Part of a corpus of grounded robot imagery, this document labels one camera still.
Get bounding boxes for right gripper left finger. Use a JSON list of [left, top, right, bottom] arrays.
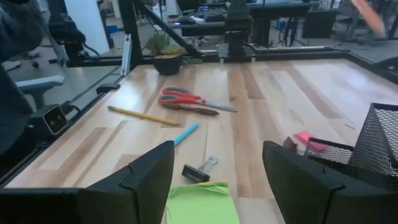
[[0, 140, 175, 224]]

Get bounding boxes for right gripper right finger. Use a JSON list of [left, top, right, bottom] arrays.
[[262, 140, 398, 224]]

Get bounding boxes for pink eraser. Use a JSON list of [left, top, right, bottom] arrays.
[[294, 130, 327, 153]]

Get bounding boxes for black binder clip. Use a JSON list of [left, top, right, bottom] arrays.
[[181, 156, 219, 184]]

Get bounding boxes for multicolour sticky note pad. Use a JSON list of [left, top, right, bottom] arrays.
[[166, 180, 241, 224]]

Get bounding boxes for yellow pencil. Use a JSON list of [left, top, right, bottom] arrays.
[[107, 105, 181, 127]]

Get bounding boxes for teal pen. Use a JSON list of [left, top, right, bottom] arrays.
[[173, 121, 200, 147]]

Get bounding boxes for orange-brown pencil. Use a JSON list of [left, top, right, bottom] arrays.
[[161, 103, 220, 117]]

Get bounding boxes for red-handled scissors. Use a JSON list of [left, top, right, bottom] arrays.
[[157, 86, 238, 113]]

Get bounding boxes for black mesh desk organizer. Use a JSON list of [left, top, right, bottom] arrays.
[[304, 102, 398, 190]]

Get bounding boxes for grey office chair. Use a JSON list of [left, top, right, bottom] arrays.
[[15, 75, 66, 110]]

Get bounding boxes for grey office desk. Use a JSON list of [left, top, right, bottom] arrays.
[[170, 1, 340, 47]]

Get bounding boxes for potted succulent plant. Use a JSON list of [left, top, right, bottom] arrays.
[[144, 30, 187, 77]]

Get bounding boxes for white pillar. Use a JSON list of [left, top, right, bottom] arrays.
[[64, 0, 110, 55]]

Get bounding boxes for black computer mouse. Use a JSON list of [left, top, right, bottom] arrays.
[[176, 15, 197, 26]]

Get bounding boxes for blurred orange object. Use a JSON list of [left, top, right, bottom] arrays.
[[350, 0, 387, 37]]

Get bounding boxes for black keyboard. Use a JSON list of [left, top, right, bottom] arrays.
[[203, 7, 228, 22]]

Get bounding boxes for person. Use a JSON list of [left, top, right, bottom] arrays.
[[0, 0, 44, 156]]

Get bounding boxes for black table-level camera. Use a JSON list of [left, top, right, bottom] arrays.
[[29, 104, 69, 136]]

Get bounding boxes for white metal bracket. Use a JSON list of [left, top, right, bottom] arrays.
[[120, 33, 132, 77]]

